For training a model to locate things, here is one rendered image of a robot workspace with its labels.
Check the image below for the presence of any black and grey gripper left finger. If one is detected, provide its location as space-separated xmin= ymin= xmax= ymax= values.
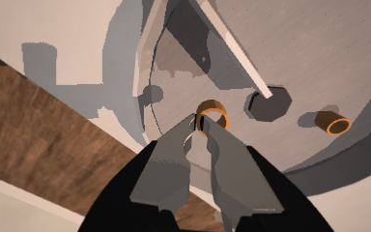
xmin=77 ymin=113 xmax=196 ymax=232

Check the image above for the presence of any bronze bushing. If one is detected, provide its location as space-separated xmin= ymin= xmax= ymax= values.
xmin=196 ymin=100 xmax=230 ymax=136
xmin=314 ymin=111 xmax=352 ymax=135

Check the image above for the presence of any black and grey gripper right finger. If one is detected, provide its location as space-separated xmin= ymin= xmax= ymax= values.
xmin=200 ymin=114 xmax=334 ymax=232

